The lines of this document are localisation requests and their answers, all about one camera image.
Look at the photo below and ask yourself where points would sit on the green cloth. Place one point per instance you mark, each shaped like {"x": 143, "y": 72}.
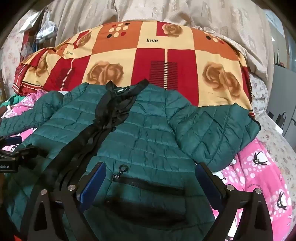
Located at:
{"x": 7, "y": 102}

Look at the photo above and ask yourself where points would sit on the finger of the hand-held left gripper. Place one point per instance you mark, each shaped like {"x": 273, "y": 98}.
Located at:
{"x": 26, "y": 151}
{"x": 12, "y": 140}

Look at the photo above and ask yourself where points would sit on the red orange rose-print blanket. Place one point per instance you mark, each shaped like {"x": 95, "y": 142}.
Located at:
{"x": 150, "y": 58}

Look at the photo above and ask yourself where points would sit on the green quilted puffer jacket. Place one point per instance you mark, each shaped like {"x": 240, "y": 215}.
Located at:
{"x": 143, "y": 139}

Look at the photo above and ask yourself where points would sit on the grey flat panel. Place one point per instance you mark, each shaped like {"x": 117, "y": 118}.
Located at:
{"x": 284, "y": 88}

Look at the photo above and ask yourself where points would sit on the white plastic bag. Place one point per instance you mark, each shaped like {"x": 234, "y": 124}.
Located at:
{"x": 46, "y": 27}

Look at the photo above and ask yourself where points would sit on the black power adapter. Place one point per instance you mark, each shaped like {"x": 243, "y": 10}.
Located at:
{"x": 278, "y": 117}

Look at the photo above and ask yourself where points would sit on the pale floral bed sheet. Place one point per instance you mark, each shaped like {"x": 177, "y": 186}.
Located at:
{"x": 277, "y": 148}

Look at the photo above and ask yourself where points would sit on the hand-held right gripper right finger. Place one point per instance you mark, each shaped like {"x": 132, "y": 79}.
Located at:
{"x": 208, "y": 183}

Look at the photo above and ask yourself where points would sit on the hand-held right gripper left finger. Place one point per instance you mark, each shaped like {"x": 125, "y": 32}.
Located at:
{"x": 93, "y": 185}

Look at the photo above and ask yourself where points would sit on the pink penguin-print blanket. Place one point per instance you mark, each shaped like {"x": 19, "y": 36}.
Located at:
{"x": 254, "y": 176}

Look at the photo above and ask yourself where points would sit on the beige patterned curtain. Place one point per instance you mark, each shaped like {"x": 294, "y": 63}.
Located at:
{"x": 92, "y": 14}

